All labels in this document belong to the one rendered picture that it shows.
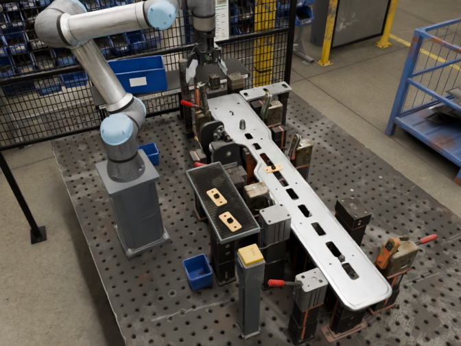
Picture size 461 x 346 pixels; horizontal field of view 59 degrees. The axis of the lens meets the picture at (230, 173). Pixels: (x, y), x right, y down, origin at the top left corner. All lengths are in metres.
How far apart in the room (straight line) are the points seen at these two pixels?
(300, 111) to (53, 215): 1.90
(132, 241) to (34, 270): 1.21
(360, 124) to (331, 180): 1.79
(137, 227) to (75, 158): 0.84
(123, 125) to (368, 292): 1.02
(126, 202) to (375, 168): 1.36
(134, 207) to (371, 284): 0.94
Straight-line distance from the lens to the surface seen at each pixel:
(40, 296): 2.83
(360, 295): 1.45
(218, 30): 2.54
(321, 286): 1.37
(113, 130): 1.55
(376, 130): 3.95
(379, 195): 2.25
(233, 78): 2.36
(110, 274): 1.88
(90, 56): 1.59
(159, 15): 1.28
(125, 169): 1.63
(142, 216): 1.78
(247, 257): 1.28
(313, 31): 5.35
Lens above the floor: 2.18
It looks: 41 degrees down
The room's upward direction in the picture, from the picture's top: 1 degrees counter-clockwise
